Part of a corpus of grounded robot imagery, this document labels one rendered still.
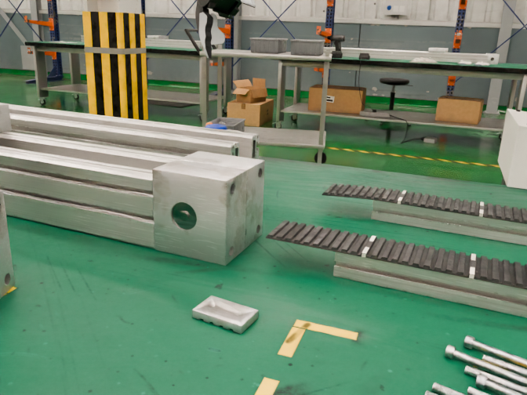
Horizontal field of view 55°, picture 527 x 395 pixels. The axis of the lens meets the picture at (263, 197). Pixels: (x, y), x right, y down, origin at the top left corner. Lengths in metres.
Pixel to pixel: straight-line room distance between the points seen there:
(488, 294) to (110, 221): 0.41
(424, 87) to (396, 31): 0.92
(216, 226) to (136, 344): 0.16
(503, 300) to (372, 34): 7.76
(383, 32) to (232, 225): 7.70
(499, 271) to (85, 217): 0.45
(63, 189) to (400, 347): 0.42
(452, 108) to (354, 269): 4.91
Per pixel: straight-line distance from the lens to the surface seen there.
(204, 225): 0.54
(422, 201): 0.70
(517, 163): 0.96
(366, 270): 0.54
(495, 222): 0.70
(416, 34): 8.14
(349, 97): 5.48
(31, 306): 0.51
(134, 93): 4.00
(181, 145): 0.76
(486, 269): 0.53
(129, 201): 0.59
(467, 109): 5.40
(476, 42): 8.13
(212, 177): 0.53
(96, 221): 0.63
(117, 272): 0.55
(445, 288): 0.53
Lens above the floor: 1.02
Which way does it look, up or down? 18 degrees down
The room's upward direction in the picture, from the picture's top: 2 degrees clockwise
